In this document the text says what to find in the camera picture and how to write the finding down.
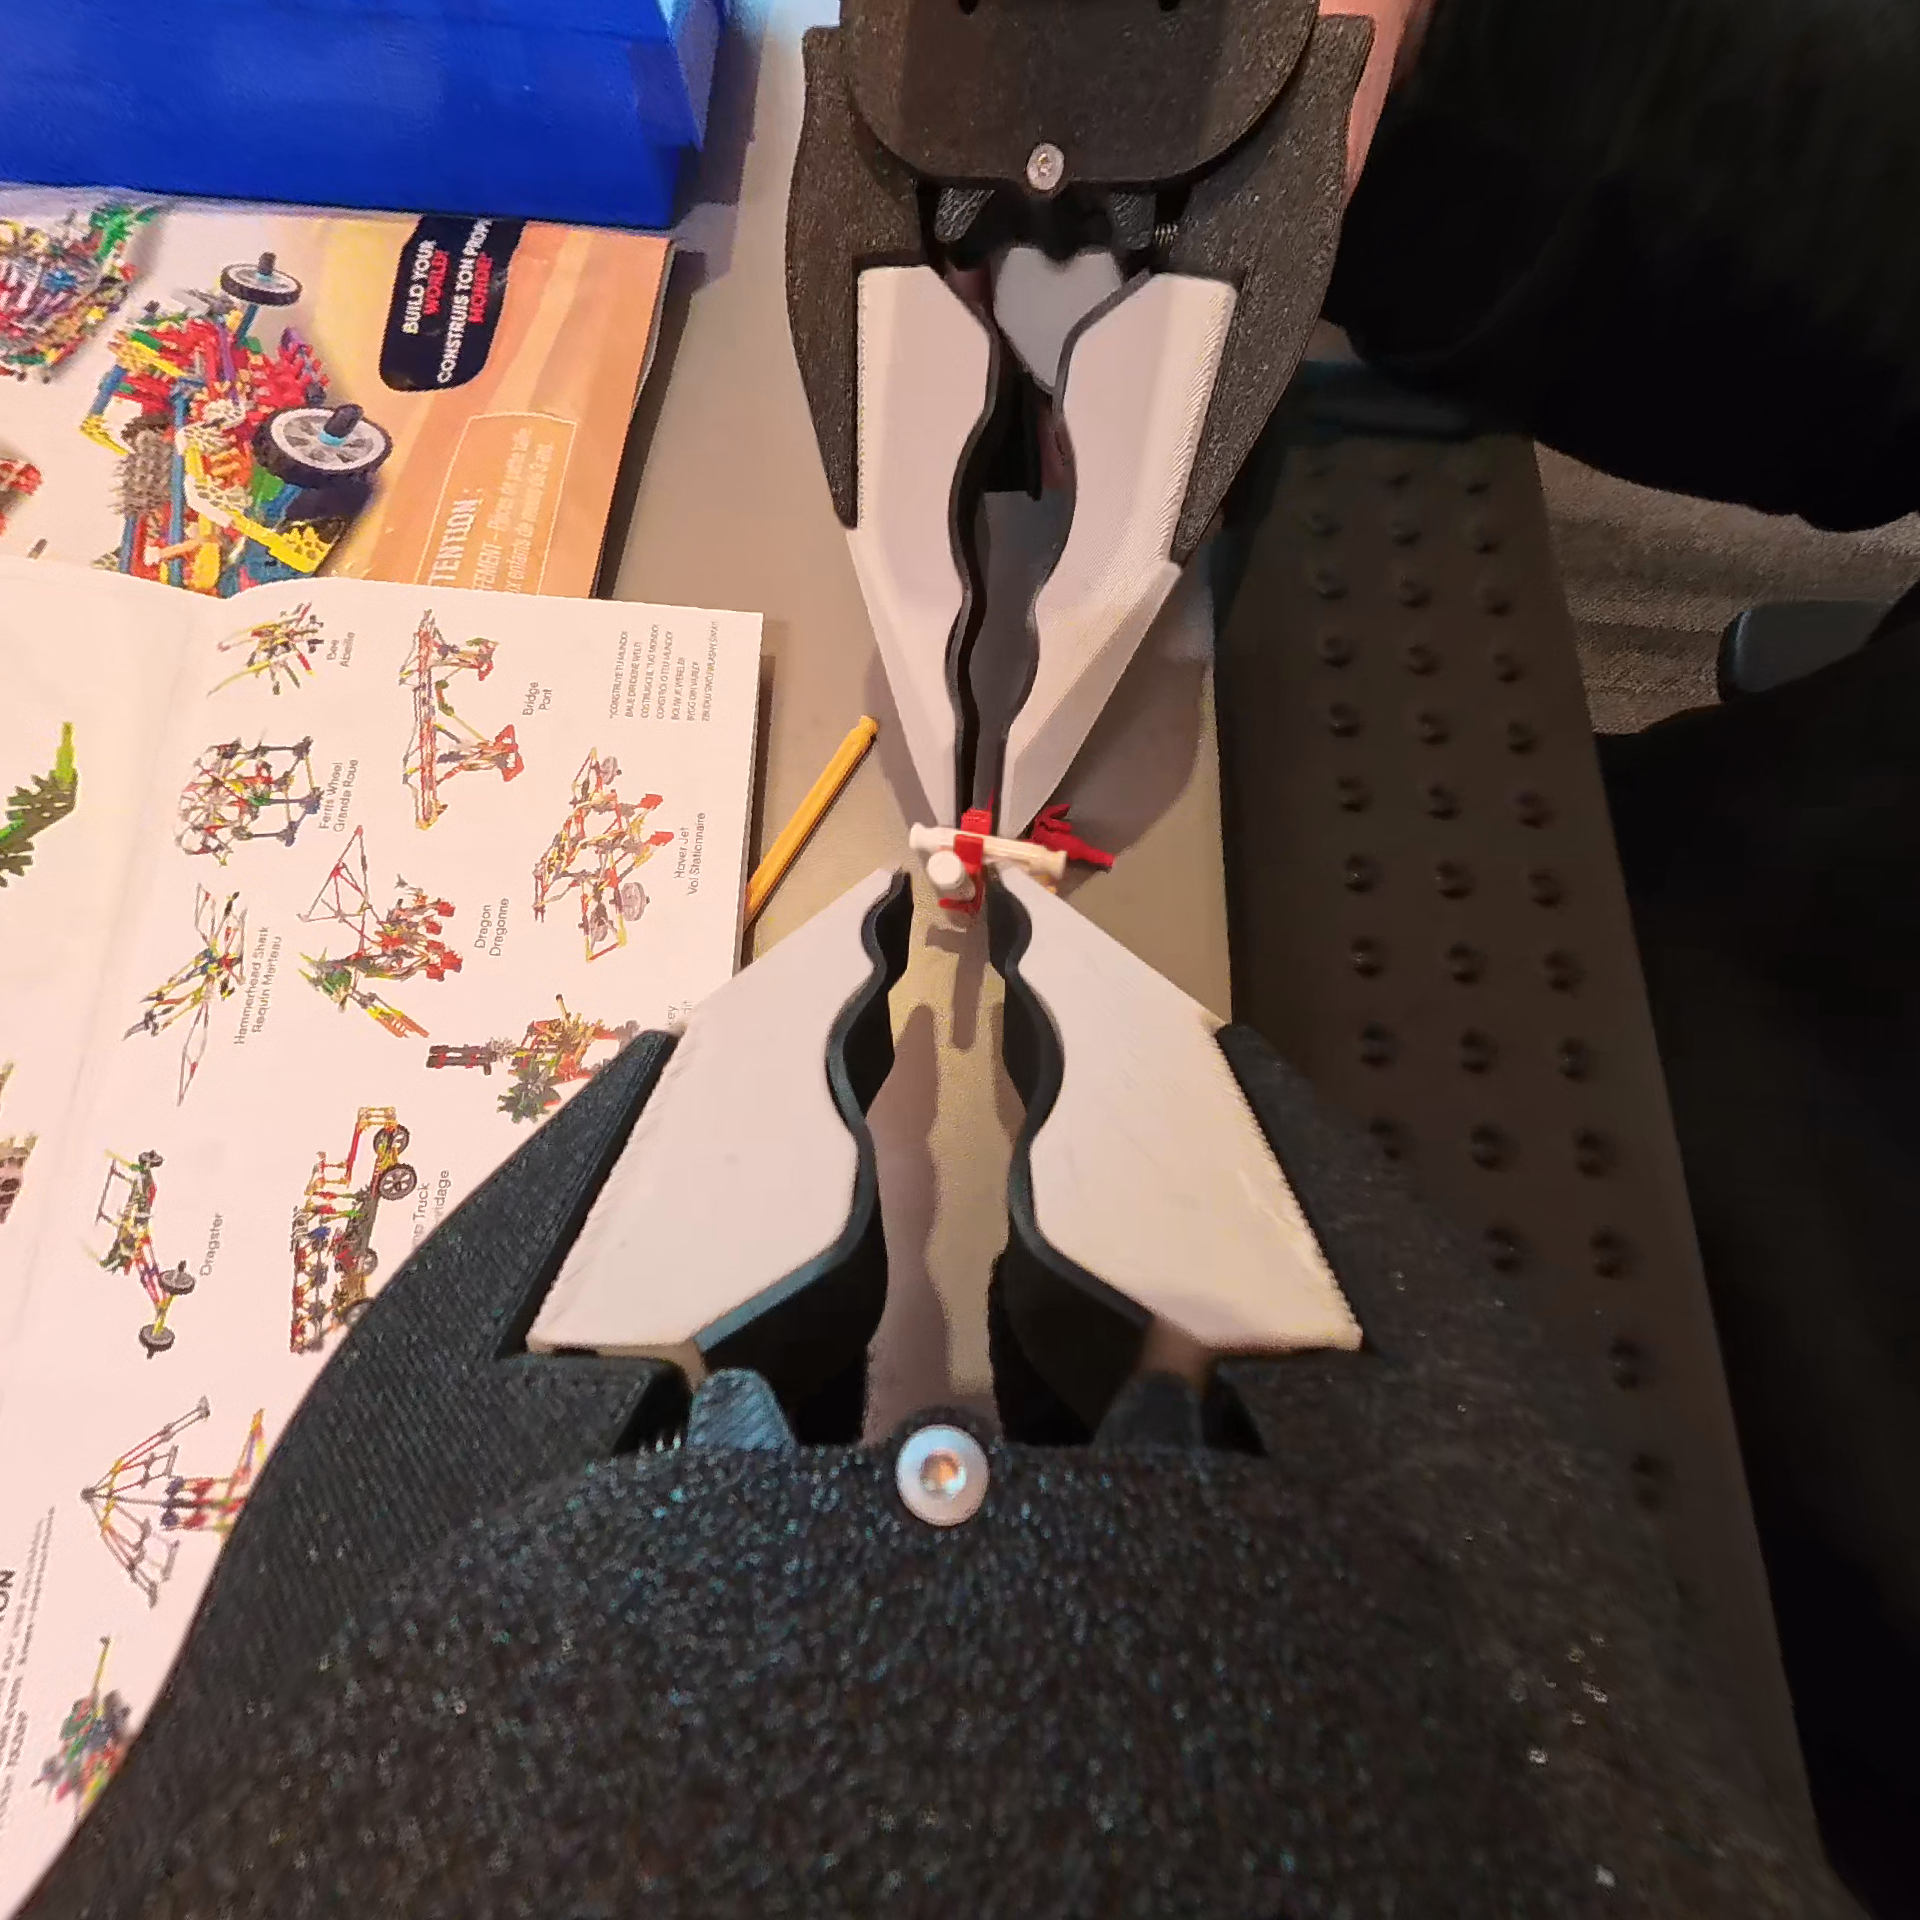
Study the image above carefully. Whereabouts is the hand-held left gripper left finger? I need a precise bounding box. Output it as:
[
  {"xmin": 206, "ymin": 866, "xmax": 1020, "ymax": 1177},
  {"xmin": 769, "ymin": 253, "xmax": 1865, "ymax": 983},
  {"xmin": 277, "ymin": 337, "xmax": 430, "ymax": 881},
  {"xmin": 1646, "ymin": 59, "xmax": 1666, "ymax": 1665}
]
[{"xmin": 527, "ymin": 871, "xmax": 917, "ymax": 1354}]

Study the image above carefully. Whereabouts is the orange printed toy box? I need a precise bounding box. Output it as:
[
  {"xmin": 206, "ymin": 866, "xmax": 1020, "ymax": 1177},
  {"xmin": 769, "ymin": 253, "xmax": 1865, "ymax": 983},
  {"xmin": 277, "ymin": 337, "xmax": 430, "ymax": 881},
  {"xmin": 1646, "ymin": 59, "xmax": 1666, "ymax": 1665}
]
[{"xmin": 0, "ymin": 188, "xmax": 681, "ymax": 601}]

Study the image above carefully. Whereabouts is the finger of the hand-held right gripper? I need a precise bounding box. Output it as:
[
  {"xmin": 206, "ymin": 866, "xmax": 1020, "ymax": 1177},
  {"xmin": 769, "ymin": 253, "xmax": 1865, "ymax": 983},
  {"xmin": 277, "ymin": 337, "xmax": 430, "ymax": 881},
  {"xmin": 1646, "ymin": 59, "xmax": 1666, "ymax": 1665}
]
[
  {"xmin": 844, "ymin": 264, "xmax": 1004, "ymax": 823},
  {"xmin": 993, "ymin": 269, "xmax": 1240, "ymax": 823}
]

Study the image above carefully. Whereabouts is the blue plastic bin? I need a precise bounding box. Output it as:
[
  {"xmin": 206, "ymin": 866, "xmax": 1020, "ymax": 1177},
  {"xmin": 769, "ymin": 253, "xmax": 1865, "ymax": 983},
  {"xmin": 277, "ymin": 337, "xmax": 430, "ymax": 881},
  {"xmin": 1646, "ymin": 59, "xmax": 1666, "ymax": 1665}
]
[{"xmin": 0, "ymin": 0, "xmax": 727, "ymax": 232}]

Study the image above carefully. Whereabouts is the yellow toy rod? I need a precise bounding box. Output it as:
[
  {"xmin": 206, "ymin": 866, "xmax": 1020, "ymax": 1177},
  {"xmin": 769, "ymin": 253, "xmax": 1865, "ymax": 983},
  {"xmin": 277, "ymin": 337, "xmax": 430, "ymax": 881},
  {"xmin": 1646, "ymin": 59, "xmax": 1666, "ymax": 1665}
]
[{"xmin": 743, "ymin": 714, "xmax": 879, "ymax": 921}]

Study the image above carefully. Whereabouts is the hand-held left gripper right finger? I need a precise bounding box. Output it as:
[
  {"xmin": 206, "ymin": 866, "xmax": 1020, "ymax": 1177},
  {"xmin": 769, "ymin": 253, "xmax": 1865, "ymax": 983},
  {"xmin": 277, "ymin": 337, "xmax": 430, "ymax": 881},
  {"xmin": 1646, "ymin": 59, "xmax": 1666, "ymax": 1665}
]
[{"xmin": 990, "ymin": 871, "xmax": 1367, "ymax": 1354}]

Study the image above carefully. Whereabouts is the white printed instruction booklet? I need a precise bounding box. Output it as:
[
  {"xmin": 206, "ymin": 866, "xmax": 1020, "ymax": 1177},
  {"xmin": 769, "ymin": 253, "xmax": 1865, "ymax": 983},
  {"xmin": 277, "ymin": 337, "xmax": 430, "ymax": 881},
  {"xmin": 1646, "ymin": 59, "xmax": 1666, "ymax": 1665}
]
[{"xmin": 0, "ymin": 557, "xmax": 768, "ymax": 1913}]

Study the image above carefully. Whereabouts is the person's right hand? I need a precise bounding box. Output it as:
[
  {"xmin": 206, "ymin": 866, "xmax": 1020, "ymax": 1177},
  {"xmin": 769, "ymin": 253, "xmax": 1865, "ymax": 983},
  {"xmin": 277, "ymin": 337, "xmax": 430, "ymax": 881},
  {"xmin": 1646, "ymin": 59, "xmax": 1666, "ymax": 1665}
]
[{"xmin": 1351, "ymin": 0, "xmax": 1425, "ymax": 167}]

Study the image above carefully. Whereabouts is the black dotted mat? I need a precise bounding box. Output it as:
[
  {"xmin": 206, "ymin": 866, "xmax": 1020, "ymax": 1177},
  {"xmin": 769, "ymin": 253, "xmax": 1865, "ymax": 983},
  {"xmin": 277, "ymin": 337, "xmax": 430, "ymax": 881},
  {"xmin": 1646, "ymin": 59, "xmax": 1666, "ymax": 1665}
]
[{"xmin": 1212, "ymin": 360, "xmax": 1824, "ymax": 1920}]

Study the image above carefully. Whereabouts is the black chair armrest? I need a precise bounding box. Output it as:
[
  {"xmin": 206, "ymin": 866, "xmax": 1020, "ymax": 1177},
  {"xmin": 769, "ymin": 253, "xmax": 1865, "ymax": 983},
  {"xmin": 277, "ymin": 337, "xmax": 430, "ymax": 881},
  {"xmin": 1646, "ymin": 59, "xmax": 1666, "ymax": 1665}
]
[{"xmin": 1716, "ymin": 597, "xmax": 1912, "ymax": 703}]

